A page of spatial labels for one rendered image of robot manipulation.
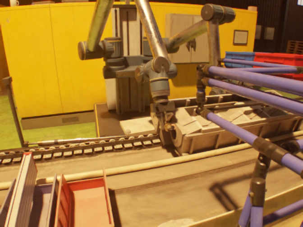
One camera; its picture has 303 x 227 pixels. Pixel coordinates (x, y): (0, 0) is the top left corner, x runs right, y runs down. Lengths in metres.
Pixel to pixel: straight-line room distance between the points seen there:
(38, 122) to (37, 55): 1.05
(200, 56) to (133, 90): 1.27
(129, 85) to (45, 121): 1.54
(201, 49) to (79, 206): 2.98
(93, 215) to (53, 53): 2.67
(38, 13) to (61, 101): 1.33
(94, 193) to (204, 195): 0.51
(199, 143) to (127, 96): 1.78
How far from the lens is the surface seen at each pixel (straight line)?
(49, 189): 1.06
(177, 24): 3.28
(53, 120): 3.58
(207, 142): 1.27
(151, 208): 0.96
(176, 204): 0.98
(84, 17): 3.24
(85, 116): 3.51
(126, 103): 2.89
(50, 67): 3.33
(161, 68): 1.17
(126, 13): 2.73
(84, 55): 2.24
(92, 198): 1.03
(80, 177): 1.12
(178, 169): 1.17
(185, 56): 3.37
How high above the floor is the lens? 1.46
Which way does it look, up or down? 23 degrees down
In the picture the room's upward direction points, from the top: straight up
